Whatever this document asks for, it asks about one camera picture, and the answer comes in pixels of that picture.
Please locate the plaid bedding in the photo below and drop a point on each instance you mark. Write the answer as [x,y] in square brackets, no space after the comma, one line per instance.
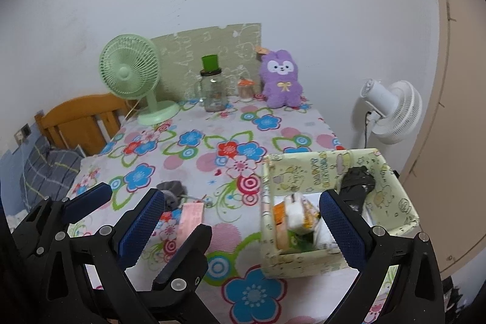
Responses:
[49,172]

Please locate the beige door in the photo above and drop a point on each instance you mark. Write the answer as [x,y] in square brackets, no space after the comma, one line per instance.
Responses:
[455,81]

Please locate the yellow printed fabric storage box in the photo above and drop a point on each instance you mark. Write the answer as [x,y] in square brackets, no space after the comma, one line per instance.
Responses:
[303,168]

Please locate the purple plush bunny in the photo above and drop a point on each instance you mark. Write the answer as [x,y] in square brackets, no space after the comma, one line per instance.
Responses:
[281,77]

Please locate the orange soft block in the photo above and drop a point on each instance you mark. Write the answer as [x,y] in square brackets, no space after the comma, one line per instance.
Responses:
[279,214]

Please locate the white orange snack packet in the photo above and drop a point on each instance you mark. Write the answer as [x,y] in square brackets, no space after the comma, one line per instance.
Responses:
[298,212]

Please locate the green printed board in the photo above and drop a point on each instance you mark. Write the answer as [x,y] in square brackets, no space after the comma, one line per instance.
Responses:
[212,43]

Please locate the cotton swab jar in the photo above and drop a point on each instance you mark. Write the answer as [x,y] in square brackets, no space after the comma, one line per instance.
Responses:
[245,88]

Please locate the white standing fan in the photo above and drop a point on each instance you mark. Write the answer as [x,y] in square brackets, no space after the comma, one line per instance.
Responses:
[391,107]

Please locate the black cloth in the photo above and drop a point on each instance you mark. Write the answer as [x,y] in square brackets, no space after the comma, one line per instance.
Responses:
[357,178]

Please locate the green soft item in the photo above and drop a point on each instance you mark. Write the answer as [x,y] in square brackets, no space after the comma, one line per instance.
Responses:
[300,242]

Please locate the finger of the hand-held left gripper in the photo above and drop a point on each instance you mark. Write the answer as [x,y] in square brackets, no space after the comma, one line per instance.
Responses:
[182,259]
[87,201]

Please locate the green desk fan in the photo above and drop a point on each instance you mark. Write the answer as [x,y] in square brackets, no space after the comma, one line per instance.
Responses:
[125,73]

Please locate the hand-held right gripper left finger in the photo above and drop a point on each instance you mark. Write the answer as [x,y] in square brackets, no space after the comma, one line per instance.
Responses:
[140,229]

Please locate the pink packet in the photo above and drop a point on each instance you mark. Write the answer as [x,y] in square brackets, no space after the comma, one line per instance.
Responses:
[190,216]

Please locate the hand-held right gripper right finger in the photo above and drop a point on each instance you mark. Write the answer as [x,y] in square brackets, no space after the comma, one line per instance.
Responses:
[338,229]

